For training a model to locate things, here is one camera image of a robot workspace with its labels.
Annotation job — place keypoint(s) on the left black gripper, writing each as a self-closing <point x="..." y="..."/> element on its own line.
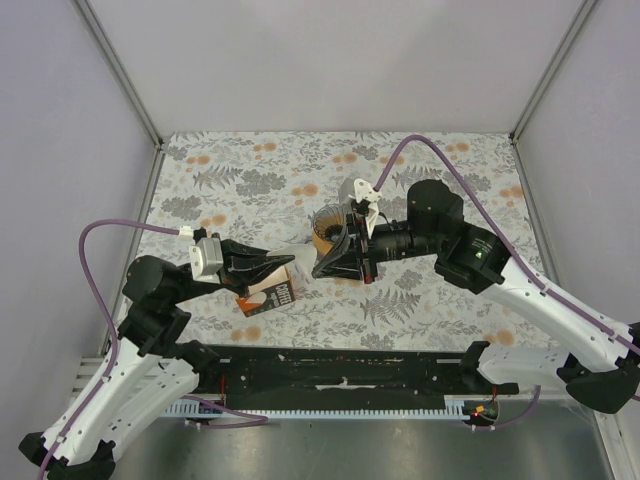
<point x="246" y="264"/>

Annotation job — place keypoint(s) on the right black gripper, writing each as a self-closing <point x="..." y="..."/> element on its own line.
<point x="346" y="260"/>

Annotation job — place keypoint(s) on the clear ribbed glass dripper cone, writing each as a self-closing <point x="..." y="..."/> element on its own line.
<point x="324" y="217"/>

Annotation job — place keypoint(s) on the cream paper coffee filter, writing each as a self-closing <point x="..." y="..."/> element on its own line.
<point x="305" y="256"/>

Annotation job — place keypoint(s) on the orange black coffee filter box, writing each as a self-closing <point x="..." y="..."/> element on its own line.
<point x="271" y="293"/>

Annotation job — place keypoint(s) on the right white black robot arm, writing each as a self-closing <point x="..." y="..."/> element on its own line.
<point x="596" y="361"/>

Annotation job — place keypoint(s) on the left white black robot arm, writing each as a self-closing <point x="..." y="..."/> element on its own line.
<point x="147" y="369"/>

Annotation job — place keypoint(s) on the floral patterned table mat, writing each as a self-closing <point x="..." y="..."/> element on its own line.
<point x="263" y="188"/>

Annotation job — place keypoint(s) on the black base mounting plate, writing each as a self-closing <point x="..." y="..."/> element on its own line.
<point x="250" y="371"/>

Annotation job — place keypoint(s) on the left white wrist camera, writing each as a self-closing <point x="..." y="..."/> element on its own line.
<point x="205" y="254"/>

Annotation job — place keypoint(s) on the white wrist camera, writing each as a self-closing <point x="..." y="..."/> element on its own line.
<point x="205" y="254"/>
<point x="358" y="197"/>

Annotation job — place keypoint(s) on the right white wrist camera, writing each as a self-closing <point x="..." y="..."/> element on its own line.
<point x="358" y="197"/>

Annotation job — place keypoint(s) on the white slotted cable duct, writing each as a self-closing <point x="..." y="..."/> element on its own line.
<point x="452" y="410"/>

